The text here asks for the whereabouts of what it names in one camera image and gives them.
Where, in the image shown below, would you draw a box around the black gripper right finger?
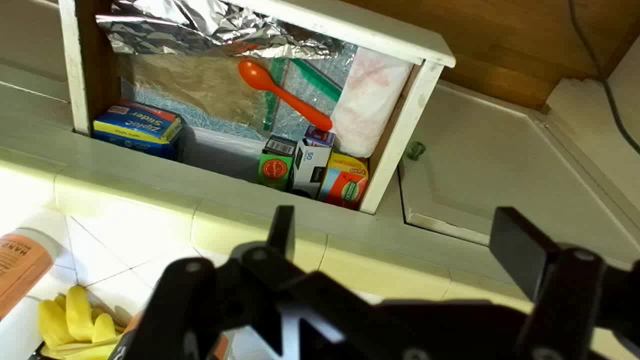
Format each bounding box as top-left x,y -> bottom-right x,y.
488,206 -> 570,305

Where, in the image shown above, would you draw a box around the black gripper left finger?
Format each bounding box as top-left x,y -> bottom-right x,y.
265,205 -> 297,260

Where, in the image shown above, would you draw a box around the orange plastic spoon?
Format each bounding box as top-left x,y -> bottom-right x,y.
239,58 -> 335,135

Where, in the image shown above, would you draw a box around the white wooden drawer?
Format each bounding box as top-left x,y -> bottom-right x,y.
59,0 -> 459,216

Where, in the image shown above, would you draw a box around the green orange small box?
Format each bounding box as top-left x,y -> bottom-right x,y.
256,137 -> 298,195

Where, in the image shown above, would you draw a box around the white black small box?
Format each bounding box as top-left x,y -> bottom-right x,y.
292,128 -> 336,199

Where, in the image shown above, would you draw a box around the orange yellow small box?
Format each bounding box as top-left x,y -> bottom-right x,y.
319,150 -> 371,210

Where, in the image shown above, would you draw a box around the white cabinet door green knob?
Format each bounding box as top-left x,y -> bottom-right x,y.
398,78 -> 640,269

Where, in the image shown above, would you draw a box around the green zip plastic bag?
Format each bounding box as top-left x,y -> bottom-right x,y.
263,58 -> 350,139

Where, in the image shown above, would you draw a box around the white plastic bag pink print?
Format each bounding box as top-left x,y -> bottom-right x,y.
331,47 -> 416,160

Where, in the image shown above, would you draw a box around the brown paper sheet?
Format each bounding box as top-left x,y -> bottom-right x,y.
122,52 -> 269,128

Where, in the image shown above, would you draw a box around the blue yellow sponge pack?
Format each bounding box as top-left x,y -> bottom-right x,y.
91,100 -> 186,160

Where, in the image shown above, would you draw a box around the crumpled aluminium foil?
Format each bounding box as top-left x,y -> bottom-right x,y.
96,0 -> 348,62

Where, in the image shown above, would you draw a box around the yellow rubber gloves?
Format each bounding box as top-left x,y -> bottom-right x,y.
37,285 -> 133,360

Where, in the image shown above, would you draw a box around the orange soap pump bottle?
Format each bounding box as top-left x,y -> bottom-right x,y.
0,226 -> 67,322

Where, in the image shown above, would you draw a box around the black floor cable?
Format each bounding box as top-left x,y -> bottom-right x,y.
566,0 -> 640,156

